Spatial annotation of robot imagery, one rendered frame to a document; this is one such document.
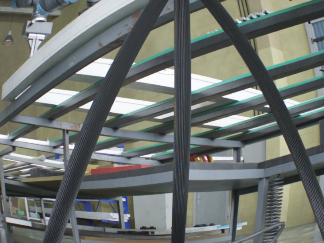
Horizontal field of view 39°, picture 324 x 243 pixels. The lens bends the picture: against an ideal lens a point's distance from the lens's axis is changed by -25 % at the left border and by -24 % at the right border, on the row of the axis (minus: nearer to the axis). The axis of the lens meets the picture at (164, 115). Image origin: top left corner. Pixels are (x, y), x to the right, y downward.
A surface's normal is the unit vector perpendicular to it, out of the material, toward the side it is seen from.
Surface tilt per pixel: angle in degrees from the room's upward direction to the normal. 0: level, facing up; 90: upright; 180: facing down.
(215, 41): 90
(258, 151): 90
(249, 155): 90
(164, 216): 90
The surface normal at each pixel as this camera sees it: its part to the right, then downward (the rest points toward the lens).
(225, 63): -0.80, -0.11
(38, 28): 0.61, -0.18
